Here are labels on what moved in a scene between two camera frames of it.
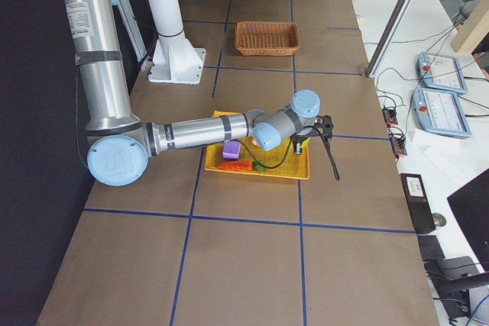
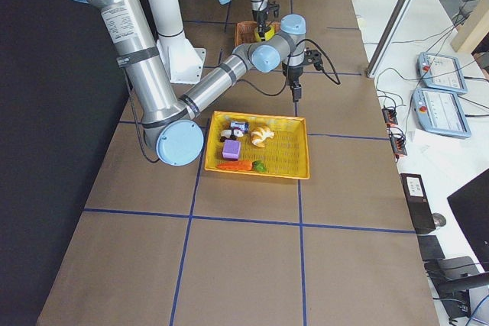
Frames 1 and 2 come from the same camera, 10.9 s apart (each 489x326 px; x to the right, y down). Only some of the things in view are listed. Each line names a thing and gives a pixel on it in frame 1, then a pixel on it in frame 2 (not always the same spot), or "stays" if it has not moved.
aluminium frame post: [403, 7] stays
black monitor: [471, 204] stays
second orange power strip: [398, 144] stays
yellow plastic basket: [280, 161] stays
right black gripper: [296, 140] -> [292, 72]
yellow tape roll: [306, 143] -> [267, 35]
